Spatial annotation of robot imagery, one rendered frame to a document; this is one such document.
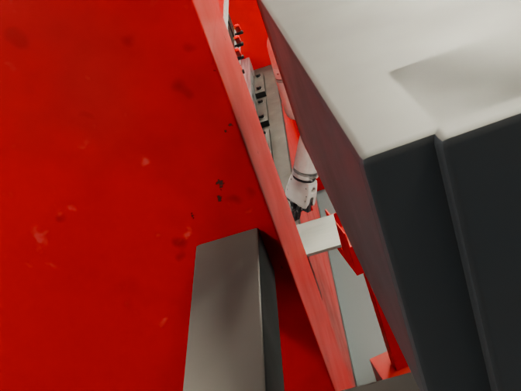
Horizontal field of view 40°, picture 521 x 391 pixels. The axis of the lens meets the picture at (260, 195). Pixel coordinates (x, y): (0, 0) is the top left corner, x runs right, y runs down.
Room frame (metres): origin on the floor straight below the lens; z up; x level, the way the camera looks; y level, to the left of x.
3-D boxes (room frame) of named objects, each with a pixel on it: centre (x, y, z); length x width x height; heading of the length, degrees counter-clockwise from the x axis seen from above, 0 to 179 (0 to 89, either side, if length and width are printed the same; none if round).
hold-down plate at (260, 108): (3.26, -0.15, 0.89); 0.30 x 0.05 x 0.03; 172
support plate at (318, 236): (1.86, -0.05, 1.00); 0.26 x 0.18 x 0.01; 82
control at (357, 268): (2.16, -0.29, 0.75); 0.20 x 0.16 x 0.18; 5
